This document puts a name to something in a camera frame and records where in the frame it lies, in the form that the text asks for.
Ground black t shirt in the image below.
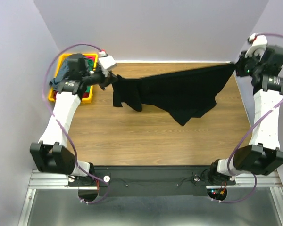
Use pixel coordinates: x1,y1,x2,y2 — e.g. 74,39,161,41
112,63,235,126

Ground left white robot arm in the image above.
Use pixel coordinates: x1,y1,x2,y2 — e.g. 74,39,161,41
30,51,117,186

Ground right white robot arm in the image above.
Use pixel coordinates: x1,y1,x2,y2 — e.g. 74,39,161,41
208,45,283,184

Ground green t shirt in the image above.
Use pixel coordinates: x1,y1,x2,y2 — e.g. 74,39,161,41
86,58,94,93

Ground red t shirt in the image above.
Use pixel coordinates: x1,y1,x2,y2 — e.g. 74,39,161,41
50,55,96,101

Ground yellow plastic bin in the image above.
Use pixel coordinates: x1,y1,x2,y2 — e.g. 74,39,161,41
48,53,99,104

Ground grey blue t shirt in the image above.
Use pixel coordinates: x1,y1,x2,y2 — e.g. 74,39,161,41
49,59,69,91

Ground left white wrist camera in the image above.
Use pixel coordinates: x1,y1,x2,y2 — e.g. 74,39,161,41
98,49,117,71

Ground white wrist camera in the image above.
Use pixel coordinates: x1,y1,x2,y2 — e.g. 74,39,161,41
98,49,117,71
245,33,267,58

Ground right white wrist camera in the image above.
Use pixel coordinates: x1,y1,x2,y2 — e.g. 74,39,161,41
245,33,267,58

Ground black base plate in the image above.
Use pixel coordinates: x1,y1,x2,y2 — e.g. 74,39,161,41
67,165,236,197

